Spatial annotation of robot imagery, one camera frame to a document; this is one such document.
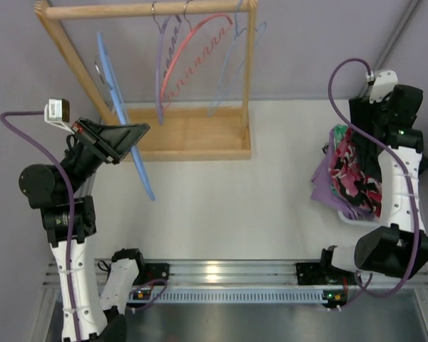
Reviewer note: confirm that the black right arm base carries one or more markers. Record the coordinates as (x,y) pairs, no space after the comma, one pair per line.
(311,273)

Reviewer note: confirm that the purple plastic hanger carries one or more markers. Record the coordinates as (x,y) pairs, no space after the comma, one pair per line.
(162,69)

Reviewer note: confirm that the green garment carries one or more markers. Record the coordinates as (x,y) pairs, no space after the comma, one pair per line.
(339,133)

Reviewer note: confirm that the white laundry basket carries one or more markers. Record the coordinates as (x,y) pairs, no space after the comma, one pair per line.
(355,218)

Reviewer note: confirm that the purple garment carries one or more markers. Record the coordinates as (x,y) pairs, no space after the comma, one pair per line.
(322,183)

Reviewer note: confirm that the light blue wire hanger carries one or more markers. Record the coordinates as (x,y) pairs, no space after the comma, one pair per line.
(228,79)

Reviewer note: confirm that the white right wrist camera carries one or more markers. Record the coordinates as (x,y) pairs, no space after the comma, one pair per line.
(380,84)

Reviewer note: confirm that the black trousers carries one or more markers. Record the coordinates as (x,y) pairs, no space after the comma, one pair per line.
(367,142)

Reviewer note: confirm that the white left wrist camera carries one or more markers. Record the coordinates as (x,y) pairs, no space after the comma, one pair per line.
(57,113)

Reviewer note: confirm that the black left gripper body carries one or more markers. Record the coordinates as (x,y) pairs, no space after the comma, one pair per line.
(97,143)

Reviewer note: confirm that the wooden clothes rack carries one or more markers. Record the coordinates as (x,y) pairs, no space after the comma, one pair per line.
(192,133)

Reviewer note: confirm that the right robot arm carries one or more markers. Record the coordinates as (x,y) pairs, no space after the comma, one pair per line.
(398,247)

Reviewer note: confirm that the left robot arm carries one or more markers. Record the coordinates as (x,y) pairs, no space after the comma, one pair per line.
(70,224)

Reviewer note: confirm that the slotted grey cable duct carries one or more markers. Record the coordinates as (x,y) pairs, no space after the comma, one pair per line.
(237,296)

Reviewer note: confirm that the blue plastic hanger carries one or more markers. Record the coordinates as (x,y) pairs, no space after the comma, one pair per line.
(121,112)

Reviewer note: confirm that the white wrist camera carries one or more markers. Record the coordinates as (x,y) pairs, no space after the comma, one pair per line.
(57,113)
(380,84)

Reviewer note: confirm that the aluminium mounting rail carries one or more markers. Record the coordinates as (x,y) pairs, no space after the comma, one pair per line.
(221,273)

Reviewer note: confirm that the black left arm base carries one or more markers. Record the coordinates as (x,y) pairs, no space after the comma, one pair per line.
(152,271)

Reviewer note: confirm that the pink camouflage garment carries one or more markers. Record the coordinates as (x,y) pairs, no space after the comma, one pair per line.
(352,184)

